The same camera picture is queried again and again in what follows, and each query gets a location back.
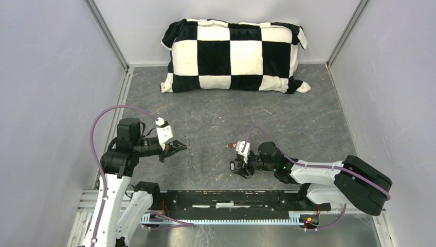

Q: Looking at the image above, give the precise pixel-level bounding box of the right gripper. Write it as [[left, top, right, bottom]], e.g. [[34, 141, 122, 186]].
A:
[[231, 151, 276, 180]]

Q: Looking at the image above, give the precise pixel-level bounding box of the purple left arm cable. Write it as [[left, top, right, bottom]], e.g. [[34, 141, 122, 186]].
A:
[[89, 104, 159, 247]]

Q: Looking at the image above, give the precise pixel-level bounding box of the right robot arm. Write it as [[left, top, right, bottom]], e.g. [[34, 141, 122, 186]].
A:
[[230, 141, 392, 216]]

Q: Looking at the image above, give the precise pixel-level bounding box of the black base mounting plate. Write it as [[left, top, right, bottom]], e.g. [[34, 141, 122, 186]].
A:
[[149, 190, 332, 220]]

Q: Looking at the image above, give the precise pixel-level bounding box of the black and white checkered pillow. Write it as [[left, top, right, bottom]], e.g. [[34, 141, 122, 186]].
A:
[[160, 19, 311, 94]]

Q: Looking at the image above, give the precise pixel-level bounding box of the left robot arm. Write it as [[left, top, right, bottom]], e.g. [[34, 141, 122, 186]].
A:
[[81, 118, 187, 246]]

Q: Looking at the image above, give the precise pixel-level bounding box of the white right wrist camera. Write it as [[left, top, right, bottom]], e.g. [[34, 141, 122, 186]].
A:
[[235, 141, 250, 164]]

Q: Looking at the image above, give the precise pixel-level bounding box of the white slotted cable duct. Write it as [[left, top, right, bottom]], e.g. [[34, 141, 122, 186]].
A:
[[140, 213, 304, 226]]

